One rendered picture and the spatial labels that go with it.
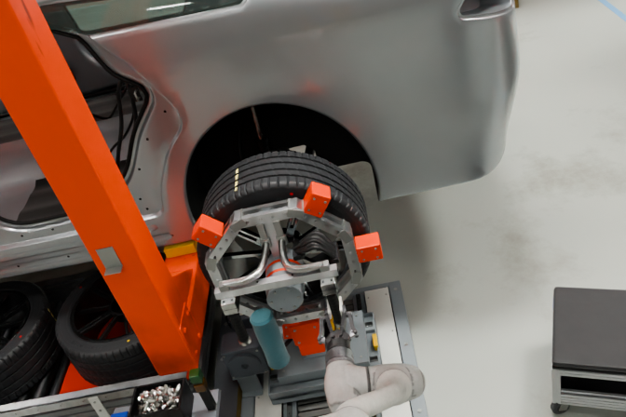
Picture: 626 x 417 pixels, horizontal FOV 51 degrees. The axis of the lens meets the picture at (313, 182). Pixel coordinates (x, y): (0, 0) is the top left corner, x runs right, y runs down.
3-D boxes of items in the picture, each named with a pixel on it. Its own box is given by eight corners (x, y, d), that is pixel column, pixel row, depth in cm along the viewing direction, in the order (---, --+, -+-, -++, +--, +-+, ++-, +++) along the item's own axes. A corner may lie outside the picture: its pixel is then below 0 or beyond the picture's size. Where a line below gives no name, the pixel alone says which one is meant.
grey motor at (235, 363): (280, 326, 322) (261, 275, 303) (280, 396, 288) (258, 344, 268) (245, 333, 324) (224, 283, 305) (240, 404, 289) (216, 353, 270)
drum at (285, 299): (307, 269, 246) (298, 241, 238) (309, 310, 228) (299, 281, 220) (271, 276, 247) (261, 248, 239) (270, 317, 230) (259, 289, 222)
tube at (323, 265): (327, 234, 229) (319, 210, 223) (330, 270, 213) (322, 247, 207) (278, 243, 230) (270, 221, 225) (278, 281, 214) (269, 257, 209)
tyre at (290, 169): (279, 301, 290) (399, 221, 267) (279, 342, 270) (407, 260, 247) (168, 214, 260) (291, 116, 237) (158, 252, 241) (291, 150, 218)
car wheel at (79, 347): (195, 266, 346) (180, 233, 333) (220, 352, 292) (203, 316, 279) (74, 316, 336) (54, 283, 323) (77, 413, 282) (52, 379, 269)
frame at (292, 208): (370, 297, 255) (341, 186, 225) (372, 309, 249) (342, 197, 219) (236, 323, 260) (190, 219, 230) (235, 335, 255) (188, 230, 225)
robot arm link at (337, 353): (358, 375, 200) (356, 360, 205) (352, 356, 195) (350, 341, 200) (329, 381, 201) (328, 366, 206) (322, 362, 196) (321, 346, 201)
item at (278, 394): (376, 324, 309) (373, 309, 303) (386, 385, 279) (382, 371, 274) (274, 343, 314) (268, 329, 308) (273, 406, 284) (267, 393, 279)
